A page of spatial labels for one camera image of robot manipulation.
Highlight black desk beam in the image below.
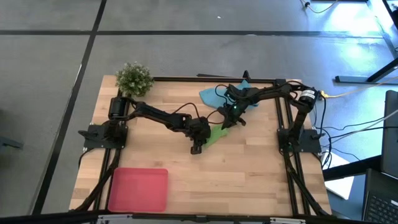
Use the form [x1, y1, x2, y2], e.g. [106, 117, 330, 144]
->
[322, 154, 382, 182]

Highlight yellow extension cable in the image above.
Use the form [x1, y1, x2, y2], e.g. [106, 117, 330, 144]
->
[318, 76, 398, 100]

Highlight black laptop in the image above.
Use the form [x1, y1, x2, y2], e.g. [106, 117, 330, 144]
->
[362, 167, 398, 224]

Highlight black desk leg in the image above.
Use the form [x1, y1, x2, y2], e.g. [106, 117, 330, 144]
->
[335, 57, 398, 84]

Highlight pink plastic basket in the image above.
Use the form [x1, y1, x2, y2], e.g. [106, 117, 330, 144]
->
[107, 167, 170, 213]

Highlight black right camera cable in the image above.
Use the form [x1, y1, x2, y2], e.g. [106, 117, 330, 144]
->
[213, 83, 233, 109]

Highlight white paper sheet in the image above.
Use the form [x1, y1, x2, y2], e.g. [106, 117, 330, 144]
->
[323, 151, 356, 200]

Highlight green microfiber towel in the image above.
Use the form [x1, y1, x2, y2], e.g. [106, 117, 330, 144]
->
[203, 124, 230, 149]

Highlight black left camera cable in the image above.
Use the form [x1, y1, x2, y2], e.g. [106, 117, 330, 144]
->
[172, 102, 201, 119]

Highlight black camera cable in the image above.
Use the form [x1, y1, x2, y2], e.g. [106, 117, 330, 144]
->
[172, 102, 201, 119]
[213, 83, 233, 109]

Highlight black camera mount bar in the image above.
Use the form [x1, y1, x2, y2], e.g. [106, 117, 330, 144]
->
[0, 210, 398, 224]

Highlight black aluminium table frame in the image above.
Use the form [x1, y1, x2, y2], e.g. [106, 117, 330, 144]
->
[71, 76, 332, 218]

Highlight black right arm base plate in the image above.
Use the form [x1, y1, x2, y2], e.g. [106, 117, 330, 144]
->
[277, 128, 323, 153]

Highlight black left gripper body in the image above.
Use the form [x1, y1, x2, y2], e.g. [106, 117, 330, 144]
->
[188, 117, 212, 146]

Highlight silver metal bracket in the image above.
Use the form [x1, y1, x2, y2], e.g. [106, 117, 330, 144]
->
[97, 213, 133, 224]
[269, 217, 307, 224]

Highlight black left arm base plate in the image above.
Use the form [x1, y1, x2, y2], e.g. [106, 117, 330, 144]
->
[78, 123, 129, 149]

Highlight blue microfiber towel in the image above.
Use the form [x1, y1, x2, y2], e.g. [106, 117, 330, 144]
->
[198, 79, 259, 110]

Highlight black clamp bracket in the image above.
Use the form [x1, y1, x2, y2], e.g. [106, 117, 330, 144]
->
[197, 70, 251, 80]

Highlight grey chair base leg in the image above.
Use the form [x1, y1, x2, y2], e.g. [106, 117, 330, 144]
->
[0, 136, 25, 151]

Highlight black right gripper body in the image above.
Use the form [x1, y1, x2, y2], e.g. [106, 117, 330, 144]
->
[217, 102, 246, 124]

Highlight artificial green potted plant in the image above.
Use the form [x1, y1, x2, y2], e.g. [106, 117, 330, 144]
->
[115, 61, 155, 98]

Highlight yellow cable with black plug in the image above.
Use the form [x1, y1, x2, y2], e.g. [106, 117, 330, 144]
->
[300, 0, 340, 14]

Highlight black monitor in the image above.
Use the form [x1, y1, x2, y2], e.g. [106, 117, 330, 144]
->
[381, 90, 398, 179]

